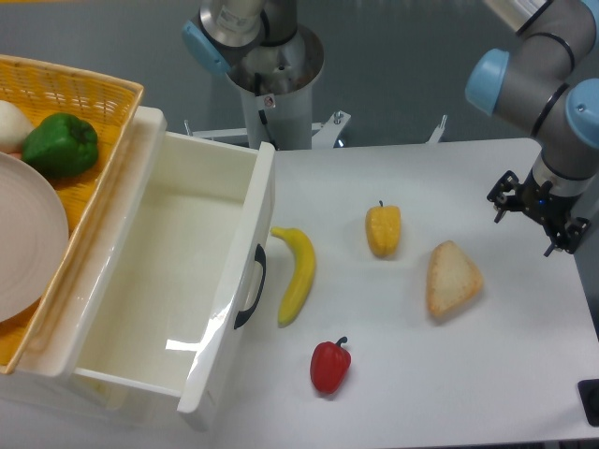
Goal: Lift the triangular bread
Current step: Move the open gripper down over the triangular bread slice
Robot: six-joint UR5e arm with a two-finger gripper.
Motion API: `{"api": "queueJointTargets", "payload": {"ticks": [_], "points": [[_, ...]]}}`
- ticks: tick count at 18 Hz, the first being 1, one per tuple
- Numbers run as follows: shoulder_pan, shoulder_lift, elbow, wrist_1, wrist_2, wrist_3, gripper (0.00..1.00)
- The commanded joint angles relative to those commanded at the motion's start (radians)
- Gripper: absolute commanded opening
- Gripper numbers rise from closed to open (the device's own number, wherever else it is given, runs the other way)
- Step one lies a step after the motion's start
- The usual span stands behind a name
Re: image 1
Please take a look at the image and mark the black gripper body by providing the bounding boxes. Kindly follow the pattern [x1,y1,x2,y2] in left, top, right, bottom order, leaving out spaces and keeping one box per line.
[515,173,581,229]

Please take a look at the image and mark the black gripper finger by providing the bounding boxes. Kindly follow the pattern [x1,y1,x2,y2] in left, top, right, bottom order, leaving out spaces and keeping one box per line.
[543,217,590,257]
[487,170,520,224]

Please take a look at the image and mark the triangle bread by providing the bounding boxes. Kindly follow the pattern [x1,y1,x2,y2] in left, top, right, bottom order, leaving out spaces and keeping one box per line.
[426,240,484,319]

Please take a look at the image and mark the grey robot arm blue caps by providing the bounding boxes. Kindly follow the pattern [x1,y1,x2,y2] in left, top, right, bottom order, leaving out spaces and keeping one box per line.
[182,1,598,253]

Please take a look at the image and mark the yellow bell pepper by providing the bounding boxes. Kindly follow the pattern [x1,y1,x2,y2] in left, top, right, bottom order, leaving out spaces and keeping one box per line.
[365,200,402,258]

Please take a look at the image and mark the black object at table edge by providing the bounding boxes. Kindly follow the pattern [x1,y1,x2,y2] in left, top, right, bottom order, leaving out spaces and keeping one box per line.
[577,379,599,427]

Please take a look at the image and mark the yellow banana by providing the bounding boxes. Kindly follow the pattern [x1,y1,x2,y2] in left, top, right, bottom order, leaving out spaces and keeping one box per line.
[270,226,316,327]

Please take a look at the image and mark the red bell pepper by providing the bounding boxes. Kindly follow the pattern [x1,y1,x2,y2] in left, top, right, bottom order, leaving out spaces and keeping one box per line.
[310,336,352,395]

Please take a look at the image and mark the white drawer cabinet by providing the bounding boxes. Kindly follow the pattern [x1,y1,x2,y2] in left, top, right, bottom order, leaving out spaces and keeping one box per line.
[0,106,221,432]

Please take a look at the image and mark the white plastic drawer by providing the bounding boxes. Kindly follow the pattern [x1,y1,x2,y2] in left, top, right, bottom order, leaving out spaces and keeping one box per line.
[69,131,276,415]

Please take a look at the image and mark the yellow woven basket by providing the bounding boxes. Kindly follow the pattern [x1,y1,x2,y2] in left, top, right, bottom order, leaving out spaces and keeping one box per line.
[1,55,144,374]

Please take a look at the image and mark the green bell pepper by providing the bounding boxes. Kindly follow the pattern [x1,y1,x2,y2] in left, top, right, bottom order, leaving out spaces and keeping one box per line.
[22,112,99,179]

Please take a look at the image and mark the pink plate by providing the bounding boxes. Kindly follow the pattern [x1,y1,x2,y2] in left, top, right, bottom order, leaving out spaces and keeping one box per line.
[1,154,68,321]

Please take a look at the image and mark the white onion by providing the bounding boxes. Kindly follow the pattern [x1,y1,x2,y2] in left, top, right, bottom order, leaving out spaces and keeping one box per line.
[0,100,34,154]

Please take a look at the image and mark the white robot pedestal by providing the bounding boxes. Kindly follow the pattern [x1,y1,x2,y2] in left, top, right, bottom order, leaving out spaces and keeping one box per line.
[227,25,324,150]

